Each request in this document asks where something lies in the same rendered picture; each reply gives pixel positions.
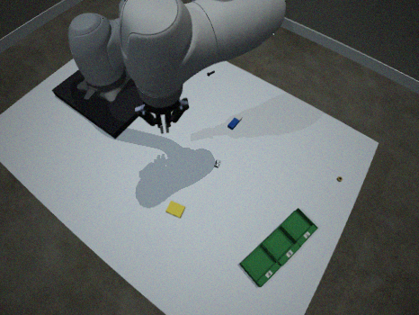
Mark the green rack of bins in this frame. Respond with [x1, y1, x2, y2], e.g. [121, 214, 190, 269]
[241, 208, 318, 287]

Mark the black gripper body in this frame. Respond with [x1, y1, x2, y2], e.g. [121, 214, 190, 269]
[143, 98, 181, 115]

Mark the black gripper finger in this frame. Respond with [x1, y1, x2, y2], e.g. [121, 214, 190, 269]
[135, 104, 164, 134]
[165, 98, 189, 133]

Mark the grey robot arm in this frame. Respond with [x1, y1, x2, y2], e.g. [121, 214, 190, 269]
[68, 0, 286, 108]

